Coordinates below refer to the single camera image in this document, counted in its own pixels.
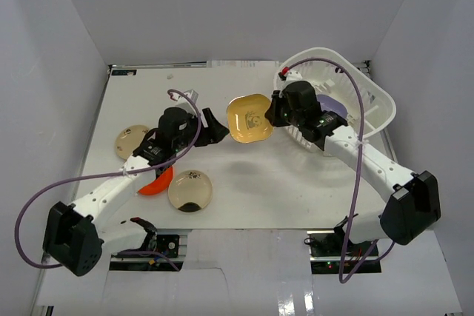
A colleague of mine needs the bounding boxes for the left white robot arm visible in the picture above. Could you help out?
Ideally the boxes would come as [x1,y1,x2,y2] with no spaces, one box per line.
[43,107,229,277]

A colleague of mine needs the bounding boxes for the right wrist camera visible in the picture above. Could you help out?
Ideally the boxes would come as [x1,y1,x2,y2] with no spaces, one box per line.
[284,70,304,85]

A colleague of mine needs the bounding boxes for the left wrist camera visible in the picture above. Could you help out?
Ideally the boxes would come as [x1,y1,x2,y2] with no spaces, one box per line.
[172,90,198,104]

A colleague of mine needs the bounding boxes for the cream round flower plate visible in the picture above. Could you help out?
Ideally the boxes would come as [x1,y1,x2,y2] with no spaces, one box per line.
[114,124,150,161]

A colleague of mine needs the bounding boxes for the white plastic basket bin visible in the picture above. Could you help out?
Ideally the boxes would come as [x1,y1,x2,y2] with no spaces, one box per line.
[273,47,396,140]

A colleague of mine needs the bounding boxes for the cream round plate black mound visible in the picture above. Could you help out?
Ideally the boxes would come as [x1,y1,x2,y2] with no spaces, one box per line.
[167,169,213,213]

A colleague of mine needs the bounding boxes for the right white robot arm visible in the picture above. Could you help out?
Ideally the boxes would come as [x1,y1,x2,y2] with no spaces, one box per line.
[265,81,441,256]

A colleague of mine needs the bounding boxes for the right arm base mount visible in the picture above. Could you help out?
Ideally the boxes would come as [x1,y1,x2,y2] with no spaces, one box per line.
[303,230,382,275]

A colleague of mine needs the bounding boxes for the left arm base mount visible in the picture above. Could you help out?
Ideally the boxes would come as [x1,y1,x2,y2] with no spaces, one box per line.
[114,234,181,260]

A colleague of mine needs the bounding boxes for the yellow square plate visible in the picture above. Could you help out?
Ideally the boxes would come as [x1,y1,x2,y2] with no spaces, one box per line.
[227,94,273,144]

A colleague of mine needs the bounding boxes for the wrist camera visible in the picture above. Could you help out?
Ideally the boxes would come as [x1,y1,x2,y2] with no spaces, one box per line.
[172,90,198,104]
[284,70,304,85]

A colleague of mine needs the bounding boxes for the purple square panda plate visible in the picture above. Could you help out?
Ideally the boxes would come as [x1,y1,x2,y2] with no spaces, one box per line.
[316,94,348,120]

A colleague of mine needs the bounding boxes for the orange round plate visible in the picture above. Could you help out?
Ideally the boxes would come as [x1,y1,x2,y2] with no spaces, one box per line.
[138,167,174,196]

